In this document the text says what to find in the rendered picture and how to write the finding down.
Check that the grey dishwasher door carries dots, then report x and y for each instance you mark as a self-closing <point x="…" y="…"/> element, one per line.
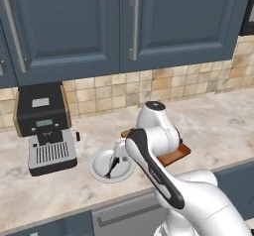
<point x="132" y="225"/>

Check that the blue base drawer front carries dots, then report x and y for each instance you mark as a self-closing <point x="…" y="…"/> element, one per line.
<point x="238" y="187"/>

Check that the wide blue wall cupboard door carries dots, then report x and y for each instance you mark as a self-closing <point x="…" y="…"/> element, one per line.
<point x="185" y="18"/>

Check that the blue base cupboard front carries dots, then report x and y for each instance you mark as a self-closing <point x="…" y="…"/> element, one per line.
<point x="66" y="226"/>

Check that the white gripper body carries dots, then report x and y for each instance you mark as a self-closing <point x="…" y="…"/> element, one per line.
<point x="120" y="150"/>

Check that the white round plate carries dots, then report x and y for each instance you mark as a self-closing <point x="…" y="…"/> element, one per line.
<point x="99" y="167"/>

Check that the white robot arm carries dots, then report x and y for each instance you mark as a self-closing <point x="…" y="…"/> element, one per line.
<point x="198" y="200"/>

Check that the narrow blue wall cupboard door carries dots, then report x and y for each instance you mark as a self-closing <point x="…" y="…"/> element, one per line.
<point x="6" y="48"/>

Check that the brown wooden cutting board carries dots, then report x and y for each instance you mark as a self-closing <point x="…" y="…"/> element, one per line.
<point x="175" y="154"/>

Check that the black microwave oven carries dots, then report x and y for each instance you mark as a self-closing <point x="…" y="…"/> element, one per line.
<point x="248" y="12"/>

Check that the black and silver coffee machine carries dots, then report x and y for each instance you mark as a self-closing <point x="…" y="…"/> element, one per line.
<point x="41" y="114"/>

